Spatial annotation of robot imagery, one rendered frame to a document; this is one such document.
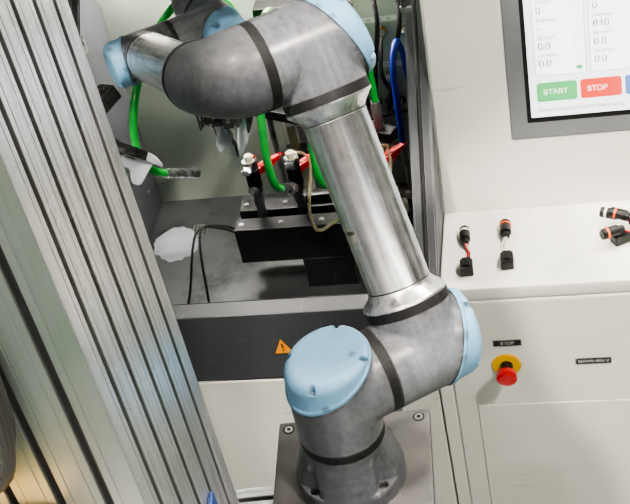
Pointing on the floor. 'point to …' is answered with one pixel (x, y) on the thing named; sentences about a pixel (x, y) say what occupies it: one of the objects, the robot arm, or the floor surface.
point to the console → (504, 318)
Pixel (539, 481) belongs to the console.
